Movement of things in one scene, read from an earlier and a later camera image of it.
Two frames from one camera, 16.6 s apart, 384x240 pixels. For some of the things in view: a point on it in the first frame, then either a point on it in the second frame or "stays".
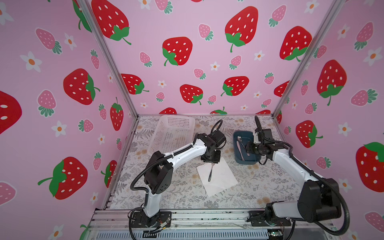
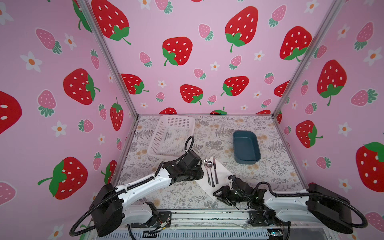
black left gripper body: (214, 157) -> (196, 173)
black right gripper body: (253, 147) -> (230, 196)
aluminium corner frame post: (111, 54) stays
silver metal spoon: (239, 140) -> (210, 165)
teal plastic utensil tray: (240, 139) stays
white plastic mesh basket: (171, 133) stays
